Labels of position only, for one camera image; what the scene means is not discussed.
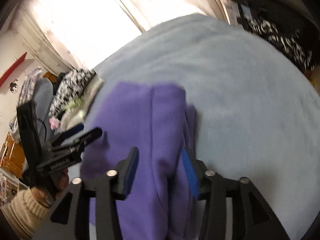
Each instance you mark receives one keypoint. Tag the orange wooden cabinet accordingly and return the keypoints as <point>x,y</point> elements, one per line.
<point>12,157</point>

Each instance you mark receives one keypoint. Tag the red wall shelf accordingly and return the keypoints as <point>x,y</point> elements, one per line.
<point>12,68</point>

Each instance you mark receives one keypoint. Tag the black white patterned folded garment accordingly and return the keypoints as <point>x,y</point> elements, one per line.
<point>72,86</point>

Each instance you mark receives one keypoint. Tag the white floral curtain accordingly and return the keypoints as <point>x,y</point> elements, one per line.
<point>70,34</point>

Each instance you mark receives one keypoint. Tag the purple zip hoodie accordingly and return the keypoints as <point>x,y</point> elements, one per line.
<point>157,120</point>

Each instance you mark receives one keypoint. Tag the white purple patterned cloth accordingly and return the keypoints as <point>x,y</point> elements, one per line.
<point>26,94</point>

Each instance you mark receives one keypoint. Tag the white cardboard box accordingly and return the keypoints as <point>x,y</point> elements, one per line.
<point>233,12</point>

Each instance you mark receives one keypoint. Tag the black white patterned hanging cloth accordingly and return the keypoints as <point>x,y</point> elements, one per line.
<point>287,43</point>

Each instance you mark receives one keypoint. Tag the pink plush toy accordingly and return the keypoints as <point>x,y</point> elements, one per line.
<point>54,123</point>

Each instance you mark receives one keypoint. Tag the light blue bed blanket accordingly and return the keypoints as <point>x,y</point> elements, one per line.
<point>256,114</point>

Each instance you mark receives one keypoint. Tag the grey blue pillow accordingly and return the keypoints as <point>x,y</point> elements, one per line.
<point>43,96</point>

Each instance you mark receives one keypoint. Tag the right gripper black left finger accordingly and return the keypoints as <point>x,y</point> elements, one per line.
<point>69,216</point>

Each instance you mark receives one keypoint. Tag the left hand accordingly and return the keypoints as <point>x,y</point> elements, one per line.
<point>60,182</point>

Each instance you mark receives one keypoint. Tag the light green folded garment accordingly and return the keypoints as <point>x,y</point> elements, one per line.
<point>76,102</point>

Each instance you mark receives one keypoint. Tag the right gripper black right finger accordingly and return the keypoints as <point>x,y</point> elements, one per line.
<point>252,216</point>

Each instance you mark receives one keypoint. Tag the white padded folded jacket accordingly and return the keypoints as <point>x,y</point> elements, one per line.
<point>77,115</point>

